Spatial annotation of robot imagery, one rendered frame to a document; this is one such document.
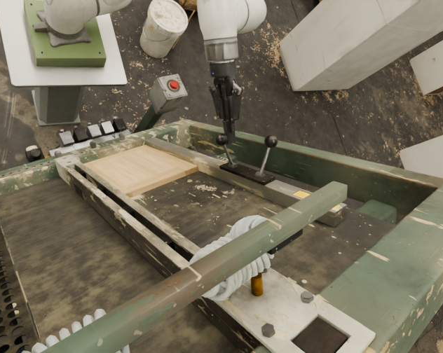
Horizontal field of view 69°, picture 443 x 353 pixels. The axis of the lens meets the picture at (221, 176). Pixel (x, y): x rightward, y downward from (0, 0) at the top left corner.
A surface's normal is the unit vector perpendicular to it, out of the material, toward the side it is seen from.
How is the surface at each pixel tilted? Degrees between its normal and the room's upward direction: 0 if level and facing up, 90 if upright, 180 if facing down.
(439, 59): 90
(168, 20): 0
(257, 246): 32
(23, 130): 0
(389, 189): 90
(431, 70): 90
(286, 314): 58
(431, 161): 90
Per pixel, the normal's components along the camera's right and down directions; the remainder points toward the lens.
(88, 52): 0.43, -0.26
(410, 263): -0.11, -0.91
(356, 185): -0.77, 0.33
